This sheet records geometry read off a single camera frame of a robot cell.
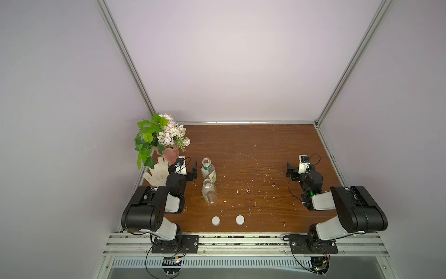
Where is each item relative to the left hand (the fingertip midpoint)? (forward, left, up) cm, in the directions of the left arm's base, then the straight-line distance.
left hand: (187, 161), depth 90 cm
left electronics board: (-42, +2, -13) cm, 44 cm away
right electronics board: (-42, -61, -13) cm, 75 cm away
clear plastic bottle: (-14, -12, -6) cm, 20 cm away
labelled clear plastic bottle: (-5, -12, -1) cm, 13 cm away
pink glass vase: (-1, +7, +7) cm, 10 cm away
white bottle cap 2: (-26, -28, -9) cm, 39 cm away
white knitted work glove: (-3, +17, -9) cm, 20 cm away
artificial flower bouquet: (+1, +10, +21) cm, 23 cm away
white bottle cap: (-27, -16, -9) cm, 33 cm away
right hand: (+2, -60, 0) cm, 60 cm away
